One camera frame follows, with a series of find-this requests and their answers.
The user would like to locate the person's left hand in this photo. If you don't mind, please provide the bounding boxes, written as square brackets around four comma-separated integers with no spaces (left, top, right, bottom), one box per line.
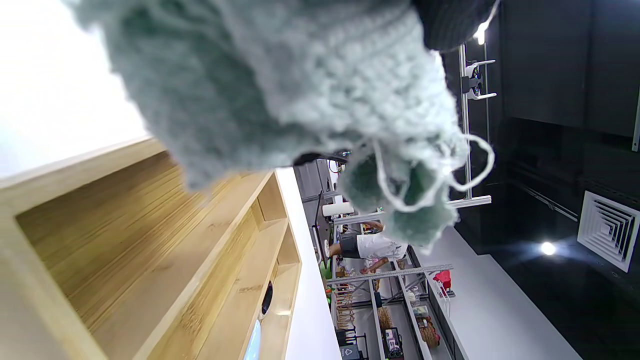
[412,0,501,52]

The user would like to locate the green fish scale cleaning cloth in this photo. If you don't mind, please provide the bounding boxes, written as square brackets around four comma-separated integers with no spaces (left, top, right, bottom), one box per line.
[62,0,496,248]

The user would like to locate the blue handle baby spoon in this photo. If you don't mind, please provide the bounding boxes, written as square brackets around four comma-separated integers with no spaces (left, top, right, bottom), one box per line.
[242,281,275,360]

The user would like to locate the white cylinder bottle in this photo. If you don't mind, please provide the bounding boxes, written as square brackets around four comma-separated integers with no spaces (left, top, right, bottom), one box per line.
[322,201,355,217]

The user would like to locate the white ceiling vent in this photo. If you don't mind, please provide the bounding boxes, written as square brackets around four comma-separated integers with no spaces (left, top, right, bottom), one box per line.
[576,190,640,273]

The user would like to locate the storage shelves with goods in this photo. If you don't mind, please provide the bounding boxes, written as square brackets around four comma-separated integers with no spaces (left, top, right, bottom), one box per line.
[325,250,466,360]

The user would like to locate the bamboo cutlery tray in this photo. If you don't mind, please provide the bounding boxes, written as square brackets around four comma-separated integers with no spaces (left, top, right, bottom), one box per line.
[0,136,303,360]

